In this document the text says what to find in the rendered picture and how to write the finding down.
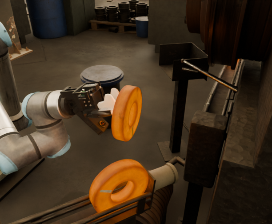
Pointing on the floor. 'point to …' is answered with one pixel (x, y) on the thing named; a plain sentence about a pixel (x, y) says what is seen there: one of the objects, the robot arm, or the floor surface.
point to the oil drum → (47, 18)
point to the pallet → (119, 16)
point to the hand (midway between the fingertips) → (127, 107)
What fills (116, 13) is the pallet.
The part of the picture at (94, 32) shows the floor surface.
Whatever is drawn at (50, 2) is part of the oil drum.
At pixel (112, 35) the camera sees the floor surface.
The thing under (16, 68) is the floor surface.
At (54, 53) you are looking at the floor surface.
